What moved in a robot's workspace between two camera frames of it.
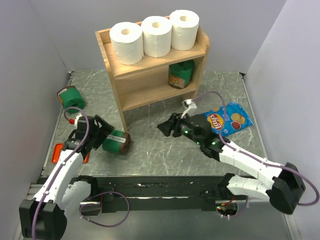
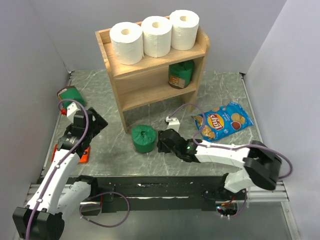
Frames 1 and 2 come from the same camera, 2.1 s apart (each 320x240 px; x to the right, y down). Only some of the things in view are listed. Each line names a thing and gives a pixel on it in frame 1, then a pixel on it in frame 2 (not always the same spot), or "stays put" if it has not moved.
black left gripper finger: x=100 y=134 to x=98 y=122
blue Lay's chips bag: x=236 y=119 stays put
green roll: x=117 y=142 to x=143 y=136
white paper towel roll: x=157 y=36 stays put
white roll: x=127 y=40 stays put
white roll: x=184 y=29 stays put
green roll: x=180 y=74 stays put
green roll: x=70 y=96 stays put
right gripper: x=173 y=124 to x=161 y=145
